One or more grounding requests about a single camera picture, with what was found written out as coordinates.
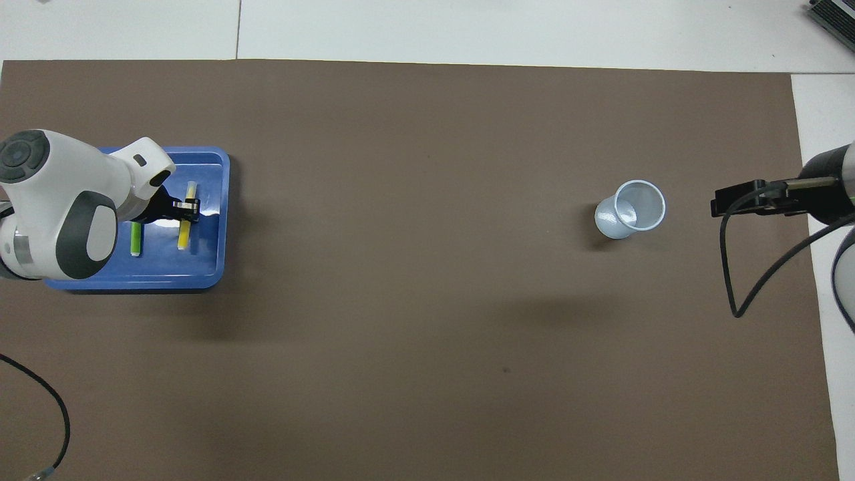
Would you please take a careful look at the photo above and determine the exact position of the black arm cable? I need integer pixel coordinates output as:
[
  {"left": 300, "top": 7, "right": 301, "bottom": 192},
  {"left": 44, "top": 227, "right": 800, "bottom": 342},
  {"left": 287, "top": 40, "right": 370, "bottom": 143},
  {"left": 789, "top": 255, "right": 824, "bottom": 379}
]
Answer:
[
  {"left": 719, "top": 175, "right": 855, "bottom": 319},
  {"left": 0, "top": 353, "right": 71, "bottom": 481}
]

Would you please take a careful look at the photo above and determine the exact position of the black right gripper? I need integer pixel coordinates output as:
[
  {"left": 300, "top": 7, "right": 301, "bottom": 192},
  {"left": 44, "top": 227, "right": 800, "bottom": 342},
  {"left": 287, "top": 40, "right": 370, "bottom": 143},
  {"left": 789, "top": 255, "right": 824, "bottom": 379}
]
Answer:
[{"left": 710, "top": 145, "right": 855, "bottom": 226}]

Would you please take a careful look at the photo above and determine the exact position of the yellow pen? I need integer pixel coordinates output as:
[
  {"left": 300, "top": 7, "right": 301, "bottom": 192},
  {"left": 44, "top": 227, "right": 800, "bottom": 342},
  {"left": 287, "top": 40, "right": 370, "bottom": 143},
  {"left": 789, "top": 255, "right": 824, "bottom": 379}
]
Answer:
[{"left": 177, "top": 182, "right": 198, "bottom": 251}]

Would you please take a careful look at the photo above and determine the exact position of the blue plastic tray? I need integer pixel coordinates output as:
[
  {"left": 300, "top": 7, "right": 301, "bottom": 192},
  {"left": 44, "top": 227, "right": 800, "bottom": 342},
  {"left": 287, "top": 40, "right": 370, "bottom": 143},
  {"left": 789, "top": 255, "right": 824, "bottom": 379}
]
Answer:
[{"left": 44, "top": 146, "right": 231, "bottom": 291}]

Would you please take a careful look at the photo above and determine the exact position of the grey ribbed device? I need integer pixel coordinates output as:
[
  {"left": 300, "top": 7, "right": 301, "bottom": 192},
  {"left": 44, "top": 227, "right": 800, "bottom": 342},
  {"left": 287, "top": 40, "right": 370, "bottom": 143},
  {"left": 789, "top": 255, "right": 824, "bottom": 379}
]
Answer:
[{"left": 805, "top": 0, "right": 855, "bottom": 35}]

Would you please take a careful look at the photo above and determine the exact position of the clear plastic cup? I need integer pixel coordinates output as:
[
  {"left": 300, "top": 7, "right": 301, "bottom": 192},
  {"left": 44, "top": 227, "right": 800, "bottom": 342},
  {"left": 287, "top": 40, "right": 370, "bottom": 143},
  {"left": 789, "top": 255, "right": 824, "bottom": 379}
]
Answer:
[{"left": 594, "top": 179, "right": 667, "bottom": 240}]

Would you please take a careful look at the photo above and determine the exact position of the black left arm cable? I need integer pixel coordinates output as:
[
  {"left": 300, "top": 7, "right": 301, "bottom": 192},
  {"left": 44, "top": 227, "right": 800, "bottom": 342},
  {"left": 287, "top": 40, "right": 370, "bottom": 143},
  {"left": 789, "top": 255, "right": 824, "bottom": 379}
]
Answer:
[{"left": 0, "top": 353, "right": 71, "bottom": 481}]

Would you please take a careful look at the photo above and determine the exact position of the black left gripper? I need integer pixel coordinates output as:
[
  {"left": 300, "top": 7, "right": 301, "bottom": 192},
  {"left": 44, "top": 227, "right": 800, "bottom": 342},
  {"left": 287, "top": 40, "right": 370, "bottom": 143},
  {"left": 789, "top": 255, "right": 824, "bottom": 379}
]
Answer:
[{"left": 137, "top": 187, "right": 201, "bottom": 224}]

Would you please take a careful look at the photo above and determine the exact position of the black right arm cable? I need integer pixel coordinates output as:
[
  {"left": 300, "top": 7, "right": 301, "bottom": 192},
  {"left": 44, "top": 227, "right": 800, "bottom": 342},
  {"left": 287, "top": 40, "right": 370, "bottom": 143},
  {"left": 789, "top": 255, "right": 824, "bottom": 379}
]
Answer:
[{"left": 719, "top": 175, "right": 855, "bottom": 319}]

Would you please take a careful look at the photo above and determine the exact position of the brown table mat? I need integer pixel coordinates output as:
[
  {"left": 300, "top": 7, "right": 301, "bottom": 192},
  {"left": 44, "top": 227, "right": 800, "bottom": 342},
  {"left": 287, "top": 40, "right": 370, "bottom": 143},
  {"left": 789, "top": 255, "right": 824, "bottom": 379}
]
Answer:
[{"left": 0, "top": 59, "right": 841, "bottom": 481}]

